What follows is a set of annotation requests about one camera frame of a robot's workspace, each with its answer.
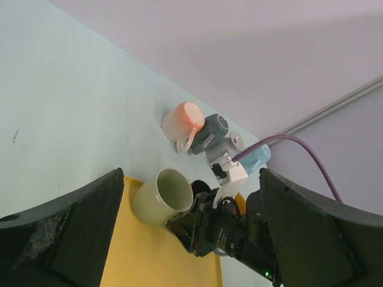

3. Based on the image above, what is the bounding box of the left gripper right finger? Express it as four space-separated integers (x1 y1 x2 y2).
260 169 382 286

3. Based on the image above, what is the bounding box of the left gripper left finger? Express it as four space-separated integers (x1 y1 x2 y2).
1 168 124 286

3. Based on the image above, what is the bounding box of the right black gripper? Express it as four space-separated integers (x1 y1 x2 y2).
166 192 239 257

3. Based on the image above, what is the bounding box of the light green mug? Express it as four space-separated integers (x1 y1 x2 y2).
132 168 194 225

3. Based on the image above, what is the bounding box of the brown dark mug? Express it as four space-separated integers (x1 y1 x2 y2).
190 179 212 198

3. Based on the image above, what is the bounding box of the blue butterfly mug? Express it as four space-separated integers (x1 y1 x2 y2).
214 193 246 257

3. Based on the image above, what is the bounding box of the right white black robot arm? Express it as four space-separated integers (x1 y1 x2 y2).
166 189 282 286

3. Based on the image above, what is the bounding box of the light grey mug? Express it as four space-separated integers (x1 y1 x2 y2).
205 131 245 164

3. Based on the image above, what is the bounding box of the pink mug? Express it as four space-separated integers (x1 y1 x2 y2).
161 102 205 152

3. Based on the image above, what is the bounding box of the dark grey mug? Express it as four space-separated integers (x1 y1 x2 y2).
191 114 229 155

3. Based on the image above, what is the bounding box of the light blue mug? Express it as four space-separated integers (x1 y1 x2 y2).
239 145 271 175

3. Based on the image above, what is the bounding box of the yellow tray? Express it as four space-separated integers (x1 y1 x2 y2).
101 176 223 286

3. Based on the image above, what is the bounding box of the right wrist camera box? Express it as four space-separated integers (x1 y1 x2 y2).
209 154 249 209

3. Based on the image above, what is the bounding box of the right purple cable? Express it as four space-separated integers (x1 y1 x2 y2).
233 134 344 204

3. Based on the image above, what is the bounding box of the right aluminium frame post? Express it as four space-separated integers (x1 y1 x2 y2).
278 75 382 135

